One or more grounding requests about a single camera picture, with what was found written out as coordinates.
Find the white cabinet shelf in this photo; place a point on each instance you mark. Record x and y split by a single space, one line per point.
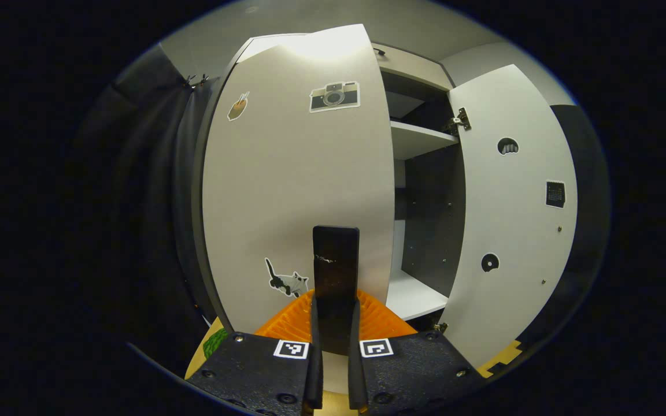
414 297
417 141

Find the black cloth clip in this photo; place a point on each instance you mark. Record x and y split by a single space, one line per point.
194 81

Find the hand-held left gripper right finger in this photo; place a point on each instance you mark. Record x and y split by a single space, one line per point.
356 381

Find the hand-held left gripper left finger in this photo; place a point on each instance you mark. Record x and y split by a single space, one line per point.
314 375

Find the black cat sticker cabinet door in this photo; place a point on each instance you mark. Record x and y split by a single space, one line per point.
512 219

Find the watermelon slice toy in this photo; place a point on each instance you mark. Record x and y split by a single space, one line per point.
214 345

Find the black backdrop cloth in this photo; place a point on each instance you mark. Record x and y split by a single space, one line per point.
136 202

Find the camera sticker cabinet door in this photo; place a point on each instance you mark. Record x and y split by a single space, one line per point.
287 190

